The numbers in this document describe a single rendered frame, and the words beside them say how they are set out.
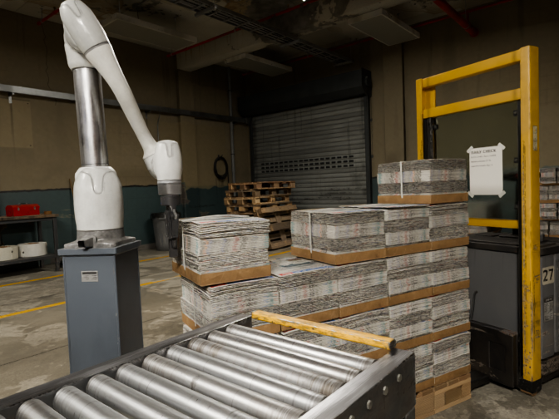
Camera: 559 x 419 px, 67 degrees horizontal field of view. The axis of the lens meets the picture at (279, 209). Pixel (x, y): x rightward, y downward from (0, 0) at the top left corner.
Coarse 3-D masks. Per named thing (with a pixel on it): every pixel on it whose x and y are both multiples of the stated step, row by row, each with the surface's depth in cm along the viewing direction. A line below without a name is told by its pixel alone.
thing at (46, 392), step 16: (224, 320) 122; (240, 320) 123; (176, 336) 111; (192, 336) 110; (144, 352) 100; (160, 352) 102; (96, 368) 92; (112, 368) 92; (48, 384) 85; (64, 384) 85; (80, 384) 87; (0, 400) 79; (16, 400) 79; (48, 400) 82
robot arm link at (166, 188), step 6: (168, 180) 159; (174, 180) 159; (180, 180) 162; (162, 186) 159; (168, 186) 159; (174, 186) 159; (180, 186) 162; (162, 192) 159; (168, 192) 159; (174, 192) 160; (180, 192) 162
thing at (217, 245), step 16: (192, 224) 157; (208, 224) 151; (224, 224) 154; (240, 224) 158; (256, 224) 161; (192, 240) 156; (208, 240) 152; (224, 240) 155; (240, 240) 158; (256, 240) 162; (192, 256) 157; (208, 256) 153; (224, 256) 155; (240, 256) 159; (256, 256) 162; (208, 272) 152
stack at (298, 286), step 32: (416, 256) 206; (192, 288) 171; (224, 288) 155; (256, 288) 162; (288, 288) 170; (320, 288) 178; (352, 288) 186; (384, 288) 195; (416, 288) 206; (256, 320) 162; (352, 320) 186; (384, 320) 195; (416, 320) 207; (352, 352) 187; (416, 352) 207; (416, 416) 208
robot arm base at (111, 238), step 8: (80, 232) 144; (88, 232) 143; (96, 232) 143; (104, 232) 144; (112, 232) 146; (120, 232) 149; (80, 240) 138; (88, 240) 140; (96, 240) 143; (104, 240) 143; (112, 240) 144; (120, 240) 147; (128, 240) 153; (64, 248) 143; (72, 248) 143; (80, 248) 143
